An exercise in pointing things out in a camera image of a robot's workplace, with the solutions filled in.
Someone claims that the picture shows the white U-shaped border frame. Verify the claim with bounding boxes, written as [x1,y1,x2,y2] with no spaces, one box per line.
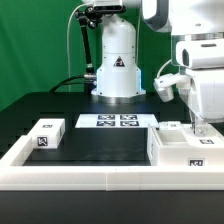
[0,135,224,191]

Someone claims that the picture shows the white cabinet body box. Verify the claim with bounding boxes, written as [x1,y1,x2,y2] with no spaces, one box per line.
[147,126,224,167]

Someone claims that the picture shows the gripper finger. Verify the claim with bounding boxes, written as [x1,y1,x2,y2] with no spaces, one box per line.
[190,113,198,135]
[198,121,208,136]

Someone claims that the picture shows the white cable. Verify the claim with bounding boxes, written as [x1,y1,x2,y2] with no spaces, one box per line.
[66,3,86,92]

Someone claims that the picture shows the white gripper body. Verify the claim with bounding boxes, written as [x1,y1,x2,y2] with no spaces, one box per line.
[176,39,224,123]

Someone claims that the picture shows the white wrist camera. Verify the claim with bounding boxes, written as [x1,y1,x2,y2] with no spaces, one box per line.
[153,74,189,102]

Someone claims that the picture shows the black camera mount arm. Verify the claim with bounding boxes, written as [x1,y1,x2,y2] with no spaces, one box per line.
[74,5,102,81]

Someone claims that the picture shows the white cabinet top block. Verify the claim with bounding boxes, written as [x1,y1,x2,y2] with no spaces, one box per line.
[28,118,65,149]

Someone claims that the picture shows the white cabinet door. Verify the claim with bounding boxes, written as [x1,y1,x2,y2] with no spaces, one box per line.
[181,124,224,148]
[159,121,181,131]

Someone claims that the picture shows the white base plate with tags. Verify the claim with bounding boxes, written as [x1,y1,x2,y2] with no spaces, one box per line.
[75,114,158,128]

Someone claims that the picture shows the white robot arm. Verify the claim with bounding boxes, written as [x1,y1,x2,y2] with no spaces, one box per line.
[82,0,224,124]

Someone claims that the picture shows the black cable bundle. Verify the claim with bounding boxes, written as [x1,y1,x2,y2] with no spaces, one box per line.
[49,75,98,93]

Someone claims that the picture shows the overhead camera bar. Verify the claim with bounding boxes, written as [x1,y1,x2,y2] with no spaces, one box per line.
[87,5,126,14]

